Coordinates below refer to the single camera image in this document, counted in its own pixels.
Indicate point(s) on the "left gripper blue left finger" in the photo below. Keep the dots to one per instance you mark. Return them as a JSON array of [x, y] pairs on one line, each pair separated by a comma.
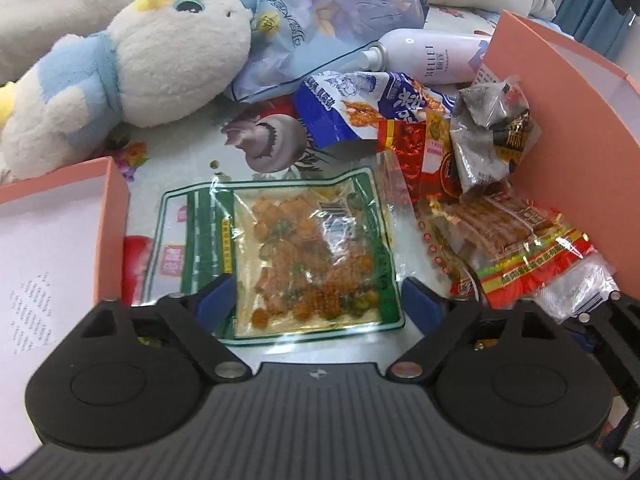
[[192, 319]]

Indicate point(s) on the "red yellow sausage snack pack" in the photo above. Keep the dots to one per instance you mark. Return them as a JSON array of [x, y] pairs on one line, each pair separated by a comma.
[[502, 248]]

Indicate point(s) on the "blue white snack bag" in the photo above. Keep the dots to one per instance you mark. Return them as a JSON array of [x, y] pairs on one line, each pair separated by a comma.
[[341, 108]]

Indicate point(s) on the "purple tissue pack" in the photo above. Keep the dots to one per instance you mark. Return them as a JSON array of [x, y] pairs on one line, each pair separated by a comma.
[[292, 39]]

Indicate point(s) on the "grey black snack bag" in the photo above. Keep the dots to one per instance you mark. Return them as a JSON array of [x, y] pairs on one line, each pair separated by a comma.
[[491, 131]]

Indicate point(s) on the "green clear snack bag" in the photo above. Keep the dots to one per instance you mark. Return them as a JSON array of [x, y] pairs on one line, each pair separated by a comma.
[[308, 258]]

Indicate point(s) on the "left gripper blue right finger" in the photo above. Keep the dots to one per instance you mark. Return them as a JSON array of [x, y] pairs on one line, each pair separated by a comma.
[[441, 321]]

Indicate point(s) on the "pink box lid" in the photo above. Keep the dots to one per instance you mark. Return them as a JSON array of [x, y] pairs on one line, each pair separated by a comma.
[[61, 252]]

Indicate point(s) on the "red snack bag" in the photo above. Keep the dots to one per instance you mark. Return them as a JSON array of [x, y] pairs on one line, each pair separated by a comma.
[[424, 152]]

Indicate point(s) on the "pink storage box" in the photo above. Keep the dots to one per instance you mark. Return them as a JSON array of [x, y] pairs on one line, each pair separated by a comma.
[[586, 161]]

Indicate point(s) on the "white spray bottle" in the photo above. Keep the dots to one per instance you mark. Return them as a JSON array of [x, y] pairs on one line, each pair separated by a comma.
[[428, 57]]

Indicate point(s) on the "white blue plush toy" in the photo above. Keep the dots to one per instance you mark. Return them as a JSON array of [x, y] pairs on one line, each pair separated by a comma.
[[156, 62]]

